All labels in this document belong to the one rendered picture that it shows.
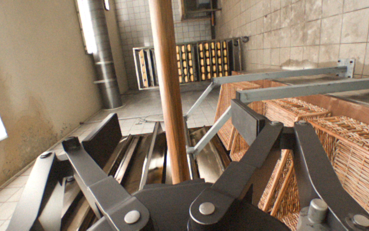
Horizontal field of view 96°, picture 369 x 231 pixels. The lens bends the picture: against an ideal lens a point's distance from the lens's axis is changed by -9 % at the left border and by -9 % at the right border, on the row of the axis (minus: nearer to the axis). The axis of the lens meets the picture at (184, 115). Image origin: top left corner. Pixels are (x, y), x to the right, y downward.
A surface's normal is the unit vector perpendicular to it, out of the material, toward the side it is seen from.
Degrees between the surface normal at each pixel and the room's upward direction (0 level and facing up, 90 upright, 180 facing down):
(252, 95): 90
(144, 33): 90
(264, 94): 90
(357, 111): 0
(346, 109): 0
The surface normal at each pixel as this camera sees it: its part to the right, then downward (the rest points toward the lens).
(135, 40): 0.06, 0.30
